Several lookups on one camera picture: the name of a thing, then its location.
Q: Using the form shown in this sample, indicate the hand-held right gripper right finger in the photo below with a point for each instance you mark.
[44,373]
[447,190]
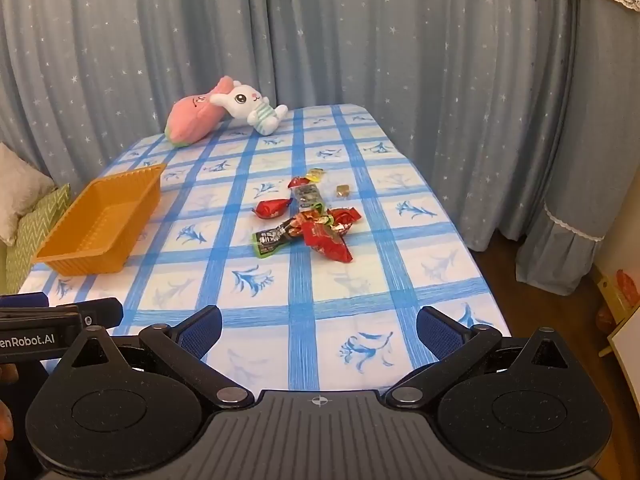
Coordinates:
[437,335]

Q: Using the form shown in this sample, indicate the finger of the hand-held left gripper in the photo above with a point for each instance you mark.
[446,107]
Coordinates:
[22,301]
[100,310]

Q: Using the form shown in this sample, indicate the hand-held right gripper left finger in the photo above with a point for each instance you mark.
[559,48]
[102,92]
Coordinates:
[202,335]

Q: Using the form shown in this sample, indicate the orange plastic tray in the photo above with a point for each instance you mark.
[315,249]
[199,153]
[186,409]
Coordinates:
[100,220]

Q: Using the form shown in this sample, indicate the dark snack packet green ends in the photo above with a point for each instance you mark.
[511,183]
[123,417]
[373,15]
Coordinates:
[272,237]

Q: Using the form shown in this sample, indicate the large red snack packet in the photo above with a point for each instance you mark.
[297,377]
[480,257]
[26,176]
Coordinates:
[327,241]

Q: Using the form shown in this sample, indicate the red orange foil candy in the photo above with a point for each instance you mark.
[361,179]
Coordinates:
[345,217]

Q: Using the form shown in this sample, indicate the small red candy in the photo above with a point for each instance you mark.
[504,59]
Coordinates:
[298,182]

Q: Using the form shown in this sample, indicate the person's left hand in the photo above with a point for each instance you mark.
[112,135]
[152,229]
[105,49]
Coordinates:
[5,425]

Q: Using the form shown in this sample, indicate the green zigzag cushion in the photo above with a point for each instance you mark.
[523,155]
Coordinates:
[35,240]

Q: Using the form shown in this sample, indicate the blue checked tablecloth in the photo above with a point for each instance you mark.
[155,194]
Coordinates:
[300,285]

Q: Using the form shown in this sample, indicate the beige cushion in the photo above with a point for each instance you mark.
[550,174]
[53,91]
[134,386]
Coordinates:
[20,190]

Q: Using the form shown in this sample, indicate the orange round toy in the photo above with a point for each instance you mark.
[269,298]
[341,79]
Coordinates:
[605,317]

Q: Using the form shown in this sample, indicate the small brown candy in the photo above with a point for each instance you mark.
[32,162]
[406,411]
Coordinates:
[343,190]

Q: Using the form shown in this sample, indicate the yellow toy box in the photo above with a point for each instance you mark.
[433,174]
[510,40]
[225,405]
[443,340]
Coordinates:
[622,285]

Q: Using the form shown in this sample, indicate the white board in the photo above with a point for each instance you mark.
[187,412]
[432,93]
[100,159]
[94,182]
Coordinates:
[630,345]

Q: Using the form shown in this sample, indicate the pink plush toy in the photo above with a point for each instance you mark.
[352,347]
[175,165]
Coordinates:
[192,115]

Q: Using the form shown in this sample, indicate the blue lace-trimmed cover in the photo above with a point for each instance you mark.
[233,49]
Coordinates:
[590,160]

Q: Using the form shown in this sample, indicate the white rabbit plush toy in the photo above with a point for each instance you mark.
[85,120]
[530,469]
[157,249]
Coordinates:
[245,97]

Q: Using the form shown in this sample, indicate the blue star curtain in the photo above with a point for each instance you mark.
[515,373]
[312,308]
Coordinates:
[125,35]
[425,60]

